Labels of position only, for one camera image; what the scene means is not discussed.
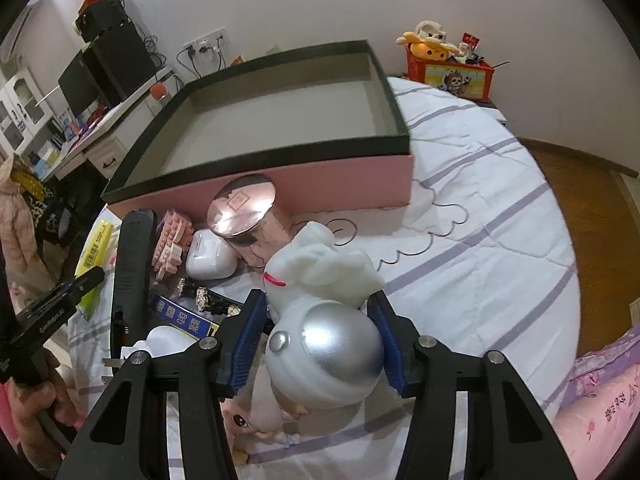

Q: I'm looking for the white skull plush toy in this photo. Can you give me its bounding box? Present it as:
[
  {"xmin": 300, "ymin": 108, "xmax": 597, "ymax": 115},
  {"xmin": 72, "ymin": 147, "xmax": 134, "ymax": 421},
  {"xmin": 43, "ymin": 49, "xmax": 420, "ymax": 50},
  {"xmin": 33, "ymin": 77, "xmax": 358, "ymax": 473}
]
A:
[{"xmin": 416, "ymin": 21, "xmax": 447, "ymax": 42}]

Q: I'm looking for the black hair clip with pearls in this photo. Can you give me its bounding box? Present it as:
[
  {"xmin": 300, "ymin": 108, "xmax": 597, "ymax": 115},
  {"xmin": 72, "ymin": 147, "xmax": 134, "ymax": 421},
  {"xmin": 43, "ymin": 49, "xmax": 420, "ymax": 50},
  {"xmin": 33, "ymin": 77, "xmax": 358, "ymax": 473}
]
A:
[{"xmin": 177, "ymin": 278, "xmax": 242, "ymax": 316}]

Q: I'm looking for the white earbuds case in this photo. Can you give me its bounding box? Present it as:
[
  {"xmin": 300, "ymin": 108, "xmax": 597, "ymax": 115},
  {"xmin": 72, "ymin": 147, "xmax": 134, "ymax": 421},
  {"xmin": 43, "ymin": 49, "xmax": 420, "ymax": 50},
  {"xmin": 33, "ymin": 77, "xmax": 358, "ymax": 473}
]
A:
[{"xmin": 186, "ymin": 230, "xmax": 238, "ymax": 281}]

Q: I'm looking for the person's left hand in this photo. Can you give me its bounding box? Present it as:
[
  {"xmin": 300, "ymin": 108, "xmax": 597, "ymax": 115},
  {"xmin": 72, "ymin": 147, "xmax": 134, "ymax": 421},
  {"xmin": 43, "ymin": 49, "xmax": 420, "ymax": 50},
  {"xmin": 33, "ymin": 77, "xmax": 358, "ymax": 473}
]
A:
[{"xmin": 6, "ymin": 349, "xmax": 78, "ymax": 471}]

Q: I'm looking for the white quilted bed cover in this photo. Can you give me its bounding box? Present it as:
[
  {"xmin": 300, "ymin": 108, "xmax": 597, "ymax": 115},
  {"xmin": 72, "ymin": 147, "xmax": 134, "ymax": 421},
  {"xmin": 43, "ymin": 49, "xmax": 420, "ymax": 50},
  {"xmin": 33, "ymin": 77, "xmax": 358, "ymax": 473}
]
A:
[{"xmin": 70, "ymin": 77, "xmax": 580, "ymax": 479}]

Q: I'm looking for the rose gold lid jar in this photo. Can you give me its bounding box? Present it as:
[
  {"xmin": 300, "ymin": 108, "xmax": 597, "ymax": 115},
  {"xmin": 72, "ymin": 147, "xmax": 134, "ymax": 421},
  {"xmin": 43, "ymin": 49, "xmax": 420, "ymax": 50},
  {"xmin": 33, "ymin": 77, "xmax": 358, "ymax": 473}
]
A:
[{"xmin": 207, "ymin": 174, "xmax": 292, "ymax": 269}]

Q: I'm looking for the bottle with orange cap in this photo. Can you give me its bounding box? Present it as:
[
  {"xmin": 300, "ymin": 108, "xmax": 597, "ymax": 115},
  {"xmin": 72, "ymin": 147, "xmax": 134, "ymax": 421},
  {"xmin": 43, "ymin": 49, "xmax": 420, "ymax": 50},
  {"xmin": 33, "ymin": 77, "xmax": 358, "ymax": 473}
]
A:
[{"xmin": 150, "ymin": 81, "xmax": 172, "ymax": 107}]

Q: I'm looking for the white glass door cabinet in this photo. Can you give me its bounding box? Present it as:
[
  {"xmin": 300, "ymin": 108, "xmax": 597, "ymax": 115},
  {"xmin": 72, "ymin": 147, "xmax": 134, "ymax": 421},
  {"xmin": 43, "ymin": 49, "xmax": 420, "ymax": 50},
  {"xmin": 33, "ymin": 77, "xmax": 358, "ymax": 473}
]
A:
[{"xmin": 0, "ymin": 68, "xmax": 53, "ymax": 156}]

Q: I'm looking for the white desk with drawers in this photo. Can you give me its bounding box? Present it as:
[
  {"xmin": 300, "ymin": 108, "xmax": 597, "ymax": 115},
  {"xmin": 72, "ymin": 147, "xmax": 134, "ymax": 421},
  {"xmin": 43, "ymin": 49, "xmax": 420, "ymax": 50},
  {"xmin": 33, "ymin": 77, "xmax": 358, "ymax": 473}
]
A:
[{"xmin": 42, "ymin": 67, "xmax": 183, "ymax": 182}]

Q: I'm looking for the pink plush doll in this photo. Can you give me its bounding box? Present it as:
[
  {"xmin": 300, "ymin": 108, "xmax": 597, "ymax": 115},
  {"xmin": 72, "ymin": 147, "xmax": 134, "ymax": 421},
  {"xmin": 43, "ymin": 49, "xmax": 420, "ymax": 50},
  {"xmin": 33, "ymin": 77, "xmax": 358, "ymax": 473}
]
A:
[{"xmin": 220, "ymin": 356, "xmax": 309, "ymax": 466}]

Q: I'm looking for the pink floral pillow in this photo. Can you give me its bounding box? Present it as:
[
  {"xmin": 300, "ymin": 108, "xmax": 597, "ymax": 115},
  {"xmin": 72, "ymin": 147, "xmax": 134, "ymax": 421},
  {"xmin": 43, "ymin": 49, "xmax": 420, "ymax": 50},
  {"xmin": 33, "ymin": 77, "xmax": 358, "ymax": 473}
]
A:
[{"xmin": 553, "ymin": 325, "xmax": 639, "ymax": 479}]

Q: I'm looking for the blue gold rectangular box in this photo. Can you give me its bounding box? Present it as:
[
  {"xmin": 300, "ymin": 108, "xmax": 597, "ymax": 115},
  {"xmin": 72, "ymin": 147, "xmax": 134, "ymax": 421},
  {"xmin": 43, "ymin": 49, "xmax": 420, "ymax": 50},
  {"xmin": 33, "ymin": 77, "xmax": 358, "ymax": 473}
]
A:
[{"xmin": 152, "ymin": 296, "xmax": 219, "ymax": 339}]

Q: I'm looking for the black computer monitor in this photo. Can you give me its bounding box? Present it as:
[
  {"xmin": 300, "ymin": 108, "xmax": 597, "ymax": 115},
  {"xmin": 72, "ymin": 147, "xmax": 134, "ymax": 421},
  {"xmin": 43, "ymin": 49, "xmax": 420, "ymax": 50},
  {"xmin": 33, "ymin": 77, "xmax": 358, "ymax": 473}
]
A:
[{"xmin": 58, "ymin": 51, "xmax": 100, "ymax": 116}]

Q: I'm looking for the yellow plush toy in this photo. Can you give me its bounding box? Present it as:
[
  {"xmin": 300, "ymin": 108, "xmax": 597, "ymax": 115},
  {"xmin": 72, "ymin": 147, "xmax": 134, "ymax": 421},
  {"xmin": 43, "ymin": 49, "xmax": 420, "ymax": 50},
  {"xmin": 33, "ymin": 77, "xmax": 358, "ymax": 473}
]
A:
[{"xmin": 396, "ymin": 32, "xmax": 462, "ymax": 62}]

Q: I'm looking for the black computer tower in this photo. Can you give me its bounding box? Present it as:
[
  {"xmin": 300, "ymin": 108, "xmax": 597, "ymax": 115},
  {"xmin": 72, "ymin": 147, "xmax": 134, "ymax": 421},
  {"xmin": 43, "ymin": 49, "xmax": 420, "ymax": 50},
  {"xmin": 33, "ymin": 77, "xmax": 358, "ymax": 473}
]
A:
[{"xmin": 82, "ymin": 22, "xmax": 157, "ymax": 107}]

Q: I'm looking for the white wall power strip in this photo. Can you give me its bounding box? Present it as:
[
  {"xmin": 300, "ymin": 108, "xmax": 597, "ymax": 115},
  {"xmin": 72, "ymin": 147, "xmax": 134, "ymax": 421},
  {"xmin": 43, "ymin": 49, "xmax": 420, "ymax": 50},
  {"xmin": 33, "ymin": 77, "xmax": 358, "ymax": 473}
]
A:
[{"xmin": 183, "ymin": 27, "xmax": 228, "ymax": 52}]

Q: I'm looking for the red toy storage box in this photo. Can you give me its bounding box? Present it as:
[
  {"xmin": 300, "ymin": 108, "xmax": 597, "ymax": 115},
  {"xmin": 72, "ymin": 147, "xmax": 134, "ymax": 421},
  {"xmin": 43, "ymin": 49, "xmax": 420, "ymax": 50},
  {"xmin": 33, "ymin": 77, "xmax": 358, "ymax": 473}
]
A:
[{"xmin": 405, "ymin": 47, "xmax": 495, "ymax": 103}]

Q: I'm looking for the black remote control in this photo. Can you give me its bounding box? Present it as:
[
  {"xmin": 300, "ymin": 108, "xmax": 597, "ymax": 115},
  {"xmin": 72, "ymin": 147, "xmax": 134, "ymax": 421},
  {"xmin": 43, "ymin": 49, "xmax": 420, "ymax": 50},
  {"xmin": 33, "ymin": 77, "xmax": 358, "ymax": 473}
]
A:
[{"xmin": 110, "ymin": 209, "xmax": 156, "ymax": 359}]

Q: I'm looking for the pink box with black rim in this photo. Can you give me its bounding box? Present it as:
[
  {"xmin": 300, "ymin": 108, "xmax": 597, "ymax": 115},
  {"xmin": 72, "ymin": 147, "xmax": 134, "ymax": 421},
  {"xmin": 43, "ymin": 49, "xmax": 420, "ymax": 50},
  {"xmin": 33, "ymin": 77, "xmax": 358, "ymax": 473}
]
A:
[{"xmin": 102, "ymin": 40, "xmax": 414, "ymax": 221}]

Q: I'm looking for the black box on tower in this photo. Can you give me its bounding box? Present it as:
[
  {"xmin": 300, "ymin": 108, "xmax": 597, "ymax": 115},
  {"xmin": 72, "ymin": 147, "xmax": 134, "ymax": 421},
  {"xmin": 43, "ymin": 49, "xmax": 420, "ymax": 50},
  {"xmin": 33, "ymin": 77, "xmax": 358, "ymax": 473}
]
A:
[{"xmin": 75, "ymin": 0, "xmax": 129, "ymax": 42}]

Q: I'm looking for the white astronaut rabbit toy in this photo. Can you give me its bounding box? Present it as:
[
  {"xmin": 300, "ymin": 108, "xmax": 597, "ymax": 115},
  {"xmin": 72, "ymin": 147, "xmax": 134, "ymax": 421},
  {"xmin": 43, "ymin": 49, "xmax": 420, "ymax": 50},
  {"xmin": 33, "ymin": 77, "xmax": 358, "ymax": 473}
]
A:
[{"xmin": 262, "ymin": 221, "xmax": 384, "ymax": 410}]

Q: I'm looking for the yellow highlighter pen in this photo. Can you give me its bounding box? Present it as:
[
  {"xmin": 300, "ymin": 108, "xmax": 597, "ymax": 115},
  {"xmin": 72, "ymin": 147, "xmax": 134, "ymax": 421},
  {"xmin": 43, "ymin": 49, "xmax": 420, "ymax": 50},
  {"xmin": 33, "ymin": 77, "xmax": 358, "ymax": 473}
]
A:
[{"xmin": 75, "ymin": 220, "xmax": 114, "ymax": 321}]

